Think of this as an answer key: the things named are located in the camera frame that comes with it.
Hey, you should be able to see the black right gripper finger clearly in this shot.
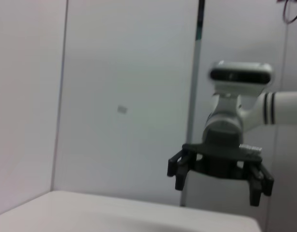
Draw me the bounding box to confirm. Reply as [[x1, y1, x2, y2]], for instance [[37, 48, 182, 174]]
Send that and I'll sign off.
[[167, 149, 197, 191], [244, 163, 275, 207]]

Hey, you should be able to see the dark hanging cable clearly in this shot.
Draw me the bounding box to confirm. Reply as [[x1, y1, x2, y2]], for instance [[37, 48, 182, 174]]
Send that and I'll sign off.
[[276, 0, 297, 24]]

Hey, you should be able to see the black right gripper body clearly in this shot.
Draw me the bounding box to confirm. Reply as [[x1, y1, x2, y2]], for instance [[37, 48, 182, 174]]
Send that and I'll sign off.
[[182, 129, 264, 180]]

